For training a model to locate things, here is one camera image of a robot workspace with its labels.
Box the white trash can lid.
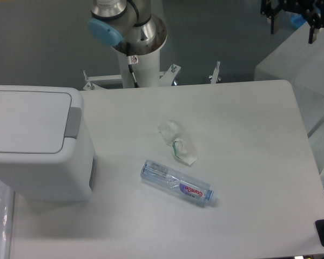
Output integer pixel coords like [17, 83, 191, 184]
[0, 91, 72, 154]

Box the clear plastic sheet bottom left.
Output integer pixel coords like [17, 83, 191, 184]
[0, 181, 15, 258]

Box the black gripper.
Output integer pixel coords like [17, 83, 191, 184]
[260, 0, 324, 44]

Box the white trash can body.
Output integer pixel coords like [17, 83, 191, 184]
[0, 85, 96, 201]

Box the silver robot arm blue cap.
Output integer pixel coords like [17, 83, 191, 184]
[87, 1, 324, 56]

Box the levelling bolt with wing nut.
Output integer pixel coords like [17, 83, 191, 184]
[208, 60, 221, 84]

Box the crumpled clear plastic wrapper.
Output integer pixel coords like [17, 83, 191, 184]
[157, 120, 198, 166]

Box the white base frame with bolts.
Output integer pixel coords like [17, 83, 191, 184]
[82, 64, 181, 91]

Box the clear plastic water bottle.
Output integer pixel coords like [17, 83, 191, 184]
[140, 160, 218, 207]

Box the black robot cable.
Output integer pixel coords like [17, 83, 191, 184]
[126, 42, 140, 88]

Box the grey lid push button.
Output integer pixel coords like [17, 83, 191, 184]
[64, 107, 82, 139]

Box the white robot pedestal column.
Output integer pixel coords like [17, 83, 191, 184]
[116, 50, 160, 88]

